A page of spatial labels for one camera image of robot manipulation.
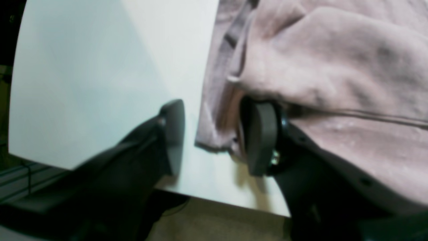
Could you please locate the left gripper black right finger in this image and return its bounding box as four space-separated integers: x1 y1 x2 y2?
240 97 427 241

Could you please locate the mauve t-shirt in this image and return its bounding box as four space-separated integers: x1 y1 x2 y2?
195 0 427 206

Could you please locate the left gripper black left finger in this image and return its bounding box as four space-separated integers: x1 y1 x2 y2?
1 99 185 241

